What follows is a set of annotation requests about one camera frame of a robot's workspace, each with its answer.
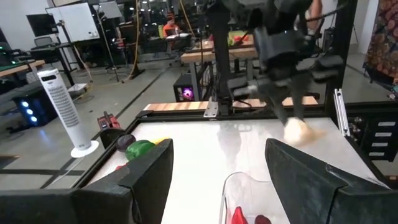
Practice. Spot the long red pepper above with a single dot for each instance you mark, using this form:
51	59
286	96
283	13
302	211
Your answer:
239	217

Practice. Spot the aluminium rail bracket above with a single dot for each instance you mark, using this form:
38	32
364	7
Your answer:
341	112

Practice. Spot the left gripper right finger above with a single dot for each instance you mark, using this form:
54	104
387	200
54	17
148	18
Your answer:
326	202

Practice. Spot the white garlic bulb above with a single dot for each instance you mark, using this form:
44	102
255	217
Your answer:
298	132

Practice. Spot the black device with blue lights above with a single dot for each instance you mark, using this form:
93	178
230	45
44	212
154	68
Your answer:
34	109

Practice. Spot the computer tower purple fan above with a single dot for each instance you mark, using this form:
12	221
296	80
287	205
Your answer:
183	90

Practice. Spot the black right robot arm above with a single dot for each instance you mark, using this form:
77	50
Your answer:
220	62

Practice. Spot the silver metal mounting plate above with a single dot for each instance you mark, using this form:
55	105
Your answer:
211	109

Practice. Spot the person in orange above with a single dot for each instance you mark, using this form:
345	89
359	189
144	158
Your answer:
170	28

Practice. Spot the black drawer cabinet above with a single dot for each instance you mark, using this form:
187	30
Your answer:
379	140

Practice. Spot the clear plastic vegetable basket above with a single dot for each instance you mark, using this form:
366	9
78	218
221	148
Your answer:
248	193

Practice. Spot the black monitor on stand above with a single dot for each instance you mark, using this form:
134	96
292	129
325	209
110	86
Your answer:
40	25

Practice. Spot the seated person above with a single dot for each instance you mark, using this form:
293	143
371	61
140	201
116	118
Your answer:
314	14

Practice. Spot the dark red chili pepper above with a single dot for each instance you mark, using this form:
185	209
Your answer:
262	220

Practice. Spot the white whiteboard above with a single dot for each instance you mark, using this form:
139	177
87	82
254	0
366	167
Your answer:
74	21

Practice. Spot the grey board on stand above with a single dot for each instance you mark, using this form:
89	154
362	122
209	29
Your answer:
110	9

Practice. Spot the wooden workbench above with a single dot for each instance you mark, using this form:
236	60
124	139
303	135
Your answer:
199	56

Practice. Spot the dark purple round vegetable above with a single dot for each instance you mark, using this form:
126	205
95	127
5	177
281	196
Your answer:
125	142

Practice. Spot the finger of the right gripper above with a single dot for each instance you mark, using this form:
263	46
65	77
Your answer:
300	99
278	105

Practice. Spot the patterned wall tapestry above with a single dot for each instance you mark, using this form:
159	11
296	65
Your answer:
384	40

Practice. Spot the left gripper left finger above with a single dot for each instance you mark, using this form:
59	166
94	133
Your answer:
77	208

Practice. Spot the green bell pepper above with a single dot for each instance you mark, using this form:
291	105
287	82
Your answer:
138	150

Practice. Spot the white tower fan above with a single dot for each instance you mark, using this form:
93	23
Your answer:
65	109

